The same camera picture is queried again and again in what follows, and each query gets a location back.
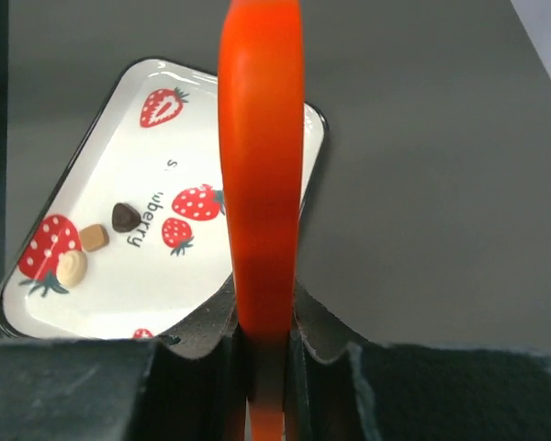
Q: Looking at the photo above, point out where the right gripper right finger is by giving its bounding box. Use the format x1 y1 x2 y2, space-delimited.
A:
287 285 551 440

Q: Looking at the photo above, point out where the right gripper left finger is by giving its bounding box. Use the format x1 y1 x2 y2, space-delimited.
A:
0 281 245 440

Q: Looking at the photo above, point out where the white strawberry tray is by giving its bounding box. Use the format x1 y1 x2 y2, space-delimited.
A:
0 58 328 339

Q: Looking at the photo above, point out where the orange box lid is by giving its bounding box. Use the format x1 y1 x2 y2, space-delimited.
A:
218 1 304 440

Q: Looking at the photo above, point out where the cream almond chocolate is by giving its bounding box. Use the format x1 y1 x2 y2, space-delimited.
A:
56 250 87 288

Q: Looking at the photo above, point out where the caramel square chocolate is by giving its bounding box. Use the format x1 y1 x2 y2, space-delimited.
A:
79 224 109 252

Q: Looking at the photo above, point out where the dark heart chocolate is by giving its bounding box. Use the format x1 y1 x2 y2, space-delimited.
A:
111 202 141 232

